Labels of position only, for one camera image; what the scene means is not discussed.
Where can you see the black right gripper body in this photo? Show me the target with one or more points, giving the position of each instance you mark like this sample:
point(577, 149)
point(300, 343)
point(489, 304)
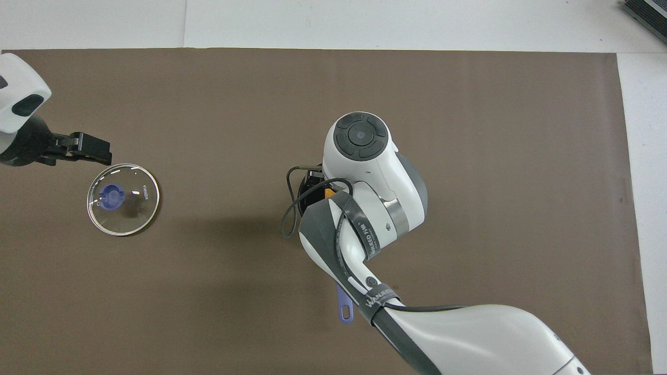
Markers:
point(315, 178)

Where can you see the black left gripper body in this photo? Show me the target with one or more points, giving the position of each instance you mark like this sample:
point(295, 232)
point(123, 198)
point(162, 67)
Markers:
point(31, 146)

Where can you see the yellow corn cob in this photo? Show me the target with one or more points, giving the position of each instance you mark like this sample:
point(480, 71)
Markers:
point(329, 194)

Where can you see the glass lid blue knob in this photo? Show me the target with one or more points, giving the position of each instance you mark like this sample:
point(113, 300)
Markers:
point(135, 219)

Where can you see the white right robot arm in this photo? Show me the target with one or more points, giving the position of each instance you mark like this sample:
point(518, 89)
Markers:
point(469, 338)

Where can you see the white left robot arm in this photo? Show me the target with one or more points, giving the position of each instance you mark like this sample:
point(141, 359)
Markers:
point(15, 83)

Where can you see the brown table mat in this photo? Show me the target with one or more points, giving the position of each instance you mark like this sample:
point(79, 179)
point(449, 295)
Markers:
point(521, 130)

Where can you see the dark ribbed flat device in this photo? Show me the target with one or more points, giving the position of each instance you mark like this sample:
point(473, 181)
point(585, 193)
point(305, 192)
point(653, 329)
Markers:
point(649, 15)

